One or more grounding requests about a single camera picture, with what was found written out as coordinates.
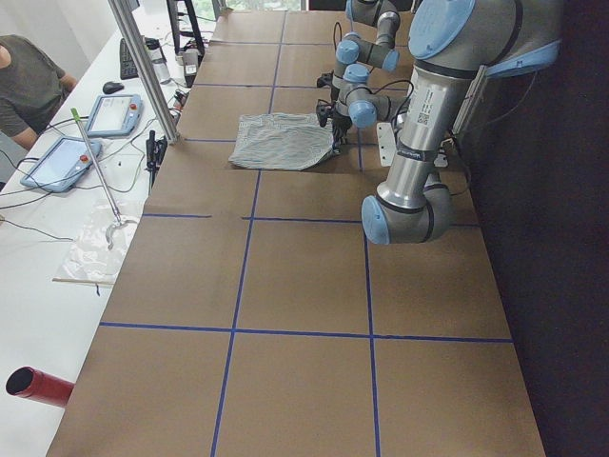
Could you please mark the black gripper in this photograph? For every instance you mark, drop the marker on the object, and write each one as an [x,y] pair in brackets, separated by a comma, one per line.
[334,93]
[340,125]

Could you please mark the striped polo shirt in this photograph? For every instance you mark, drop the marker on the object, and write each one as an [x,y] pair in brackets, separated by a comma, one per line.
[282,141]

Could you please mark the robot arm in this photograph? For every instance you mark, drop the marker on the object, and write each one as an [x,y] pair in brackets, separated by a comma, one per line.
[451,43]
[371,41]

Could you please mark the black tool on table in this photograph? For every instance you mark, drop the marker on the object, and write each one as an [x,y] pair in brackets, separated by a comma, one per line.
[155,153]

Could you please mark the black keyboard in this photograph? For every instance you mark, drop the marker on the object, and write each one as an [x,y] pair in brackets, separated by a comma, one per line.
[127,66]

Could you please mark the far blue teach pendant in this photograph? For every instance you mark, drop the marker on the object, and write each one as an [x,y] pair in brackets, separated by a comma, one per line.
[114,115]

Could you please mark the blue teach pendant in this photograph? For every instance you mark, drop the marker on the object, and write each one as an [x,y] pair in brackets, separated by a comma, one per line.
[114,115]
[60,167]

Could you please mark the black computer mouse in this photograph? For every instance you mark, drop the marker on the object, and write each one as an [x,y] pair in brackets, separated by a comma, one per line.
[112,87]

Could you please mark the metal reacher grabber tool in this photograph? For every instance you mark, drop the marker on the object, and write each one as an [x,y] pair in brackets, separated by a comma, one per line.
[119,220]

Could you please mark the clear plastic bag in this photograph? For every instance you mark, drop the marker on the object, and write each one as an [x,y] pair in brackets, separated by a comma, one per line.
[89,259]

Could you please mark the near blue teach pendant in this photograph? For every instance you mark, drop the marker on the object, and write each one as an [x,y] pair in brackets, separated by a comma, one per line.
[60,167]

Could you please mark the seated person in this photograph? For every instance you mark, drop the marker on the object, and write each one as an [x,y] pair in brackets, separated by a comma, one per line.
[33,89]

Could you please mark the red cylinder tube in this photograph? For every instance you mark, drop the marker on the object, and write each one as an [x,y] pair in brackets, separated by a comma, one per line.
[36,385]

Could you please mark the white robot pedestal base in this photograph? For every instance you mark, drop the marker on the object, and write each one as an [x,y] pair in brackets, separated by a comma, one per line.
[387,136]

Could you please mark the aluminium frame post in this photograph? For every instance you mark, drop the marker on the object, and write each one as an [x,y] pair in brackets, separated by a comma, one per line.
[138,50]

